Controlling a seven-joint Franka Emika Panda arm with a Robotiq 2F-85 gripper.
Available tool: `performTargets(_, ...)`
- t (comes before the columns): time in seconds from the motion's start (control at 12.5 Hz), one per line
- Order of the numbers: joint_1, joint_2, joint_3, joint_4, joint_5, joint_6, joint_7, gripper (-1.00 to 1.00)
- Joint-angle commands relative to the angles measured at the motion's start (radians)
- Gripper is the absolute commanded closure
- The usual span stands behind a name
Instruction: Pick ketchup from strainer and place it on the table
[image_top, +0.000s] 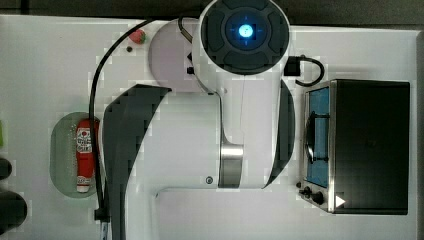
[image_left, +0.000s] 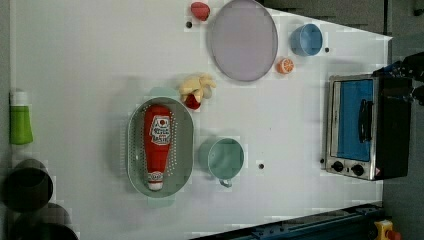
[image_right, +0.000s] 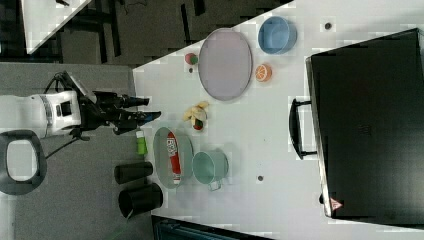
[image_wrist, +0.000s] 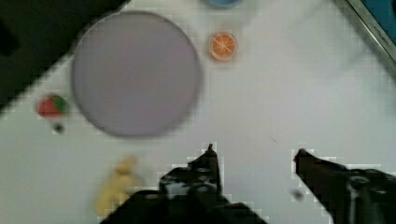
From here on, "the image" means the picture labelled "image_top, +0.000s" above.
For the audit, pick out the red ketchup bottle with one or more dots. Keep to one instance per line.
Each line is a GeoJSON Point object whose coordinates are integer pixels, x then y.
{"type": "Point", "coordinates": [84, 157]}

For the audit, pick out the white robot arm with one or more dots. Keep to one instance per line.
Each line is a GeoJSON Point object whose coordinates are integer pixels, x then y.
{"type": "Point", "coordinates": [237, 132]}

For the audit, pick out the green oval strainer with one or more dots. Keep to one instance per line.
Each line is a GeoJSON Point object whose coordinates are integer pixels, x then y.
{"type": "Point", "coordinates": [63, 162]}

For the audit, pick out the grey round plate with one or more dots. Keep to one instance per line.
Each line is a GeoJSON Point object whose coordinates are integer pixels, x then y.
{"type": "Point", "coordinates": [169, 59]}

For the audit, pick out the red toy strawberry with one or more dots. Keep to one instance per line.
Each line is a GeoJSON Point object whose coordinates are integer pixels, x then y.
{"type": "Point", "coordinates": [138, 36]}

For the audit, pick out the black toaster oven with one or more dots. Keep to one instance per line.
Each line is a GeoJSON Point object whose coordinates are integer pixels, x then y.
{"type": "Point", "coordinates": [355, 147]}

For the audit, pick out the green object at edge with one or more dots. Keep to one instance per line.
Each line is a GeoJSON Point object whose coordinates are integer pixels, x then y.
{"type": "Point", "coordinates": [1, 135]}

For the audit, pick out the small black round object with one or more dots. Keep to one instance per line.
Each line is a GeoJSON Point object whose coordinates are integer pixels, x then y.
{"type": "Point", "coordinates": [5, 169]}

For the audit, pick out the black cylinder cup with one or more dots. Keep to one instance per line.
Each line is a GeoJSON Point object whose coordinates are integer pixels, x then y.
{"type": "Point", "coordinates": [13, 210]}

